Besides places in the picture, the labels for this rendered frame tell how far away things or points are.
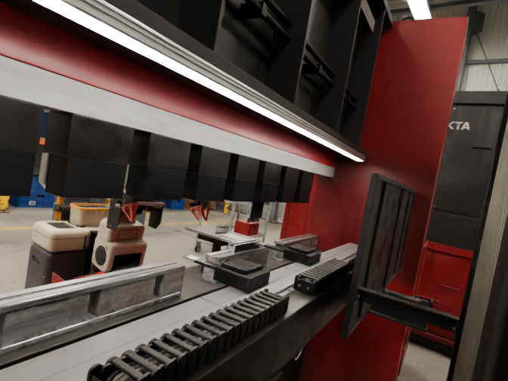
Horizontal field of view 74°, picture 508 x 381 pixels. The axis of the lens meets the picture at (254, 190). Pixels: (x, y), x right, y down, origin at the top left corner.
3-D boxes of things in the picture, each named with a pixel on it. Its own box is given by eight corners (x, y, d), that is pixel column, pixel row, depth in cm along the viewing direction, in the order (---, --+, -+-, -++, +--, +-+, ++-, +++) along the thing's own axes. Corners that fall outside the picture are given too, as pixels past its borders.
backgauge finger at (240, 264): (197, 258, 109) (200, 243, 109) (268, 283, 96) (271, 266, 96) (171, 264, 99) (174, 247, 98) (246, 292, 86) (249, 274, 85)
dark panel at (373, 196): (396, 268, 188) (412, 190, 185) (400, 269, 187) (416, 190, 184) (339, 336, 90) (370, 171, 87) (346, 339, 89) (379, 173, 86)
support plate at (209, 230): (209, 227, 164) (210, 224, 164) (256, 240, 151) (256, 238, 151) (184, 229, 149) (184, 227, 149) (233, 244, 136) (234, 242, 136)
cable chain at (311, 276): (333, 267, 122) (335, 256, 122) (349, 272, 119) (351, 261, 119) (292, 289, 90) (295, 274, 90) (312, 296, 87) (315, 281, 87)
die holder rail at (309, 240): (306, 248, 214) (309, 233, 214) (315, 250, 211) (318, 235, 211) (271, 258, 171) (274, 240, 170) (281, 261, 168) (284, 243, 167)
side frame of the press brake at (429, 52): (273, 349, 256) (329, 41, 244) (391, 404, 213) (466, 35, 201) (256, 363, 234) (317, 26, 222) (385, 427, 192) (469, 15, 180)
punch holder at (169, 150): (160, 194, 101) (169, 139, 100) (182, 199, 96) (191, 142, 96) (118, 193, 88) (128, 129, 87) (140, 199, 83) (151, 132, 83)
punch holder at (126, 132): (100, 192, 83) (111, 125, 82) (123, 199, 79) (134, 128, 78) (36, 190, 70) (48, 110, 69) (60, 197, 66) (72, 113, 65)
